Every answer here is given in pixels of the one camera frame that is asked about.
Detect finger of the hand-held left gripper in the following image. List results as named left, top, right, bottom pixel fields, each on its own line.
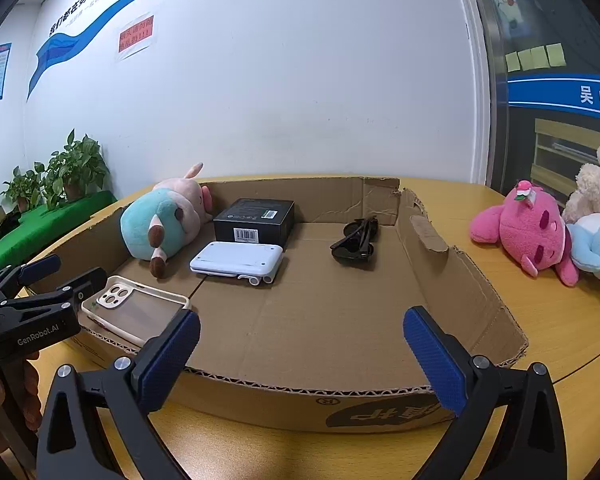
left=0, top=266, right=109, bottom=322
left=0, top=254, right=62, bottom=302

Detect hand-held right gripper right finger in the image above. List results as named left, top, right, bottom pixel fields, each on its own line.
left=402, top=305, right=568, bottom=480

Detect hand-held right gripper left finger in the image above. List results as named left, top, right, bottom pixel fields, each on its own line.
left=36, top=307, right=202, bottom=480

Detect clear beige phone case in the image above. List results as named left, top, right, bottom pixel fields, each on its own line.
left=81, top=275, right=192, bottom=349

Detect teal and pink plush pig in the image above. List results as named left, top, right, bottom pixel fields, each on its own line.
left=120, top=162, right=214, bottom=277

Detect brown cardboard box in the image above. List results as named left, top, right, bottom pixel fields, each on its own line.
left=17, top=175, right=530, bottom=434

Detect white folding device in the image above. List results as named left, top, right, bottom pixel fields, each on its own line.
left=189, top=241, right=285, bottom=287

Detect black sunglasses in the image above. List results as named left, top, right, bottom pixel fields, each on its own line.
left=329, top=216, right=380, bottom=265

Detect black product box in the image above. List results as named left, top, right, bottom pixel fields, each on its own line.
left=213, top=198, right=296, bottom=250

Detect person's left hand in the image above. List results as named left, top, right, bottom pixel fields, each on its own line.
left=0, top=350, right=44, bottom=431

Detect green artificial turf mat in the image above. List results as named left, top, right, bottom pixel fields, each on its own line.
left=0, top=191, right=119, bottom=282

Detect small potted green plant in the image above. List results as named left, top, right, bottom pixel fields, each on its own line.
left=0, top=166, right=44, bottom=214

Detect large potted green plant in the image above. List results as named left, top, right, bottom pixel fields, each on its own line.
left=42, top=129, right=111, bottom=207

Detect yellow wooden desk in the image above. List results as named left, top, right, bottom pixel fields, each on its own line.
left=17, top=175, right=600, bottom=480

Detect pink plush toy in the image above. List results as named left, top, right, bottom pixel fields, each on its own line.
left=469, top=180, right=581, bottom=288

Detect light blue plush toy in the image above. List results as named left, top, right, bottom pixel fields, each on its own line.
left=565, top=212, right=600, bottom=289

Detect cream plush toy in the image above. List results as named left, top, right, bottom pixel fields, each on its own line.
left=561, top=144, right=600, bottom=226

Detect wooden shelf behind glass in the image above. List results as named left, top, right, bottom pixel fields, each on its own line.
left=530, top=119, right=600, bottom=207

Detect blue sign band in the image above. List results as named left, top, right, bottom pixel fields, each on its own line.
left=507, top=75, right=600, bottom=122

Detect cartoon sheep sticker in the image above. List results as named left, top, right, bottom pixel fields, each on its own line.
left=495, top=0, right=526, bottom=26

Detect blue wave wall decal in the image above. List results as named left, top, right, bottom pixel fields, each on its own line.
left=26, top=0, right=371, bottom=104

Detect red and white wall notice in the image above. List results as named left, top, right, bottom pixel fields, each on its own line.
left=114, top=12, right=160, bottom=64

